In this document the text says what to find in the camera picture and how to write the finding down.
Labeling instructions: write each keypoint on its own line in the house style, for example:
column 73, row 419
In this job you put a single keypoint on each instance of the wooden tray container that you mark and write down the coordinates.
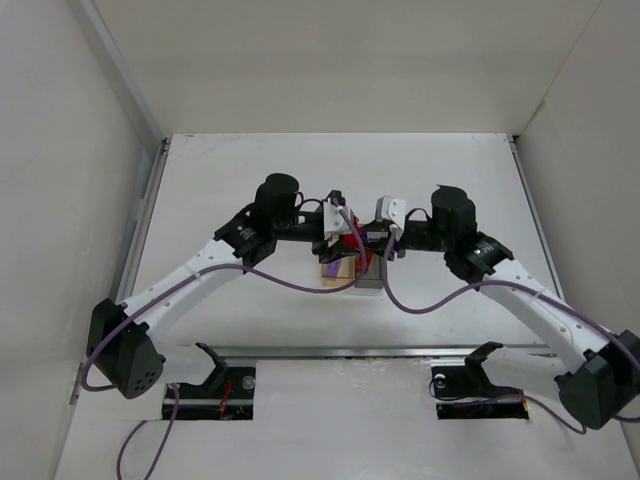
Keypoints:
column 335, row 282

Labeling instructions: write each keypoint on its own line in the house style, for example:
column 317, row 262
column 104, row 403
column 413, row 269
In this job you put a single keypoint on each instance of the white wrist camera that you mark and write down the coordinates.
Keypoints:
column 337, row 219
column 391, row 210

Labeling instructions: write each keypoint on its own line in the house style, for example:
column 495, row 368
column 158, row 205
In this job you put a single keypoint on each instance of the purple lego brick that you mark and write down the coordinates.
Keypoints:
column 342, row 269
column 375, row 232

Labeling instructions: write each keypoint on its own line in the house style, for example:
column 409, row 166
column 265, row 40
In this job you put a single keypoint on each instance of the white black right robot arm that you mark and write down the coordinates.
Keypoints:
column 592, row 372

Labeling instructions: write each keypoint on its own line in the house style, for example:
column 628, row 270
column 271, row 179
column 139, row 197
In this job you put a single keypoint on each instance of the aluminium rail left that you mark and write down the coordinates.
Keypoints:
column 146, row 190

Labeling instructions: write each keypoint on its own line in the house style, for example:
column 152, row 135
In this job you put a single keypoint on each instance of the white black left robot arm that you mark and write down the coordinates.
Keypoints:
column 125, row 348

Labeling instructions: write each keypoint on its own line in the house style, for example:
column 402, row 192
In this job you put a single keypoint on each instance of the red lego brick assembly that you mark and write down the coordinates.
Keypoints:
column 356, row 240

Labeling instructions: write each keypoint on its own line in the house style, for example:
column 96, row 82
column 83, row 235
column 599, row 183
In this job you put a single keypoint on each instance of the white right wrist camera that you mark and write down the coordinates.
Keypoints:
column 391, row 210

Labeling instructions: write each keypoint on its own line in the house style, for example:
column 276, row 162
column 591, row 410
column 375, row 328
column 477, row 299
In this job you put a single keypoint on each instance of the grey plastic container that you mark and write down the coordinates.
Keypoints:
column 372, row 280

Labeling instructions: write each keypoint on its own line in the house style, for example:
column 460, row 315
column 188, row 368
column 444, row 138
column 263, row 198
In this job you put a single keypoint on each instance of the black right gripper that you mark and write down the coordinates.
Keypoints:
column 382, row 234

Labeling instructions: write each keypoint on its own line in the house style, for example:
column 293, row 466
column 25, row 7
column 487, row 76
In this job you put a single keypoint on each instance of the aluminium rail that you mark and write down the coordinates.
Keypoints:
column 348, row 352
column 550, row 265
column 146, row 190

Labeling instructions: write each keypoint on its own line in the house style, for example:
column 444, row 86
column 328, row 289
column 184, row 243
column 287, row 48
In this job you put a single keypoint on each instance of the aluminium rail right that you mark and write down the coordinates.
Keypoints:
column 550, row 265

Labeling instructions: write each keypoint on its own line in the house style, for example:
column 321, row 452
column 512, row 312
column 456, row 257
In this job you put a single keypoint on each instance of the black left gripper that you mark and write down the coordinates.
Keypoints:
column 329, row 248

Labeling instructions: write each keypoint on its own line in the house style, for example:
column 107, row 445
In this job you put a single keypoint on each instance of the aluminium rail front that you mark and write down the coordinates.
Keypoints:
column 348, row 352

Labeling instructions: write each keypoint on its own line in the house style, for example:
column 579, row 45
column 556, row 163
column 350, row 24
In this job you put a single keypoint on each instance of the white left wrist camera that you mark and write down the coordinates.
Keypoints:
column 337, row 219

